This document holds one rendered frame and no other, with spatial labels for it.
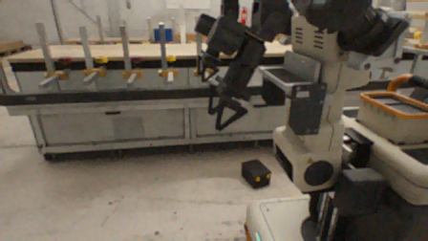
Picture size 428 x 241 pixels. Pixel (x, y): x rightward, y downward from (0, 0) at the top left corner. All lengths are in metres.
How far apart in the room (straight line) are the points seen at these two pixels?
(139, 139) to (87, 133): 0.43
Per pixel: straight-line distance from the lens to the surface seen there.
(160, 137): 2.35
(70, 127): 2.46
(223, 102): 0.53
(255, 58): 0.57
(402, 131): 1.06
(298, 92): 0.76
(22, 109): 2.26
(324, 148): 0.91
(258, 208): 1.43
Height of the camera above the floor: 1.24
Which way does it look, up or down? 24 degrees down
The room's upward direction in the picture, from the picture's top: straight up
